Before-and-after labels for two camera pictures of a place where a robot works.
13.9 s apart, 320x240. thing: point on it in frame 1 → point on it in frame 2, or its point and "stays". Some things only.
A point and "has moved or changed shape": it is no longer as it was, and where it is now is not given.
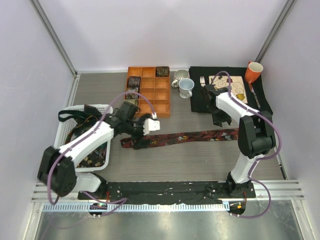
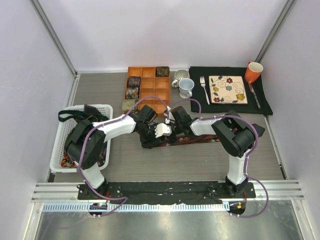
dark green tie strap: x=79 y=114 stays
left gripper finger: x=139 y=143 → x=150 y=142
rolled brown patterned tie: x=132 y=96 stays
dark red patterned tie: x=203 y=135 has moved or changed shape
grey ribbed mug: x=178 y=75 stays
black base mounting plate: x=161 y=192 stays
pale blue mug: x=186 y=85 stays
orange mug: x=253 y=71 stays
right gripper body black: x=219 y=116 → x=176 y=130
